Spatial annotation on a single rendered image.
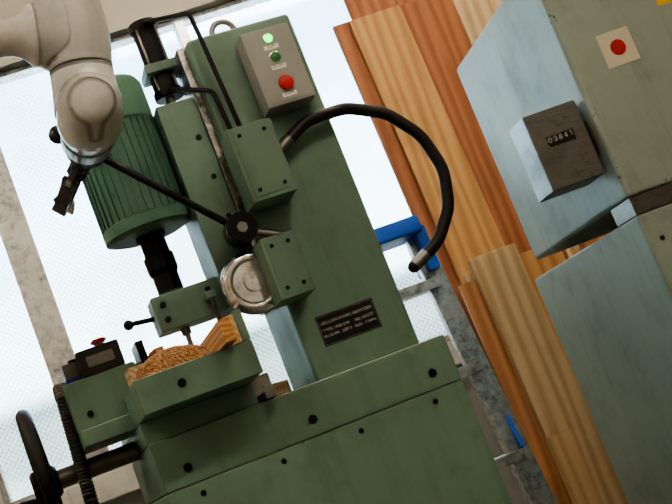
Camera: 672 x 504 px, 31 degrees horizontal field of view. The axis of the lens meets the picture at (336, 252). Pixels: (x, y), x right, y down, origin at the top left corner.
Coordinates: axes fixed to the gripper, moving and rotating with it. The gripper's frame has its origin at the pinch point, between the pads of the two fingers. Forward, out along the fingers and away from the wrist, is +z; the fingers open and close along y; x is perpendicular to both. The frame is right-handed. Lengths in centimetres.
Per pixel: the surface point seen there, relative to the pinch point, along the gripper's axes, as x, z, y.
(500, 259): -104, 111, 68
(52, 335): 3, 156, -4
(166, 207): -15.6, 6.2, 3.9
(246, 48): -15.0, -2.6, 37.1
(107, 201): -5.0, 8.9, 0.4
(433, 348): -71, -8, -1
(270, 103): -23.9, -2.8, 29.2
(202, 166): -17.9, 7.3, 15.0
